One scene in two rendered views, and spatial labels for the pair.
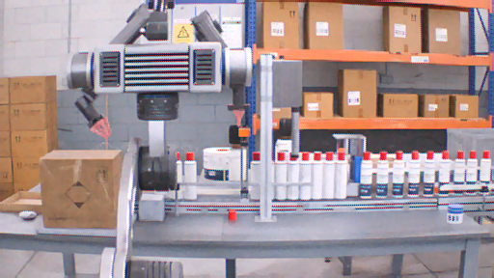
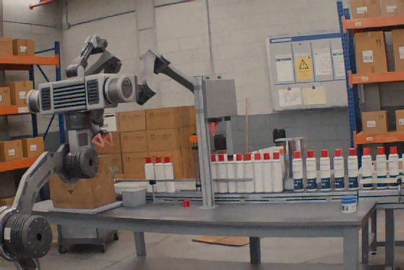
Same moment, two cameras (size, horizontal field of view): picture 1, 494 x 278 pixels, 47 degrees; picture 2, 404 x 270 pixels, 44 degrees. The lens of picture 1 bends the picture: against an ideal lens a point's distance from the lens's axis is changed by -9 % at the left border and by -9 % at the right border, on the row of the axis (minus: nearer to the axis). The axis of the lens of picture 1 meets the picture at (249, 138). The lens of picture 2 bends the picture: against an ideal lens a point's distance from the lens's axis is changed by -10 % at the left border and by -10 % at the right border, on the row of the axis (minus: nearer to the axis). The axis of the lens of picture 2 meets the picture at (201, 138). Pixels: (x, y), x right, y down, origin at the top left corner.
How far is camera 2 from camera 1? 140 cm
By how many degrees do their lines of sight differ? 29
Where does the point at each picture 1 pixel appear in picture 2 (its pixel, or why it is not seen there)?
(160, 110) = (72, 123)
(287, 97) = (216, 108)
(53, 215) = (57, 199)
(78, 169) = not seen: hidden behind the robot
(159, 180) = (75, 170)
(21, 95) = (155, 122)
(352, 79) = not seen: outside the picture
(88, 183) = not seen: hidden behind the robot
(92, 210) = (78, 196)
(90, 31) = (229, 68)
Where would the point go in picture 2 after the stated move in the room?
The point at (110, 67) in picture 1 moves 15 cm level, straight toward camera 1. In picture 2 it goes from (46, 97) to (29, 97)
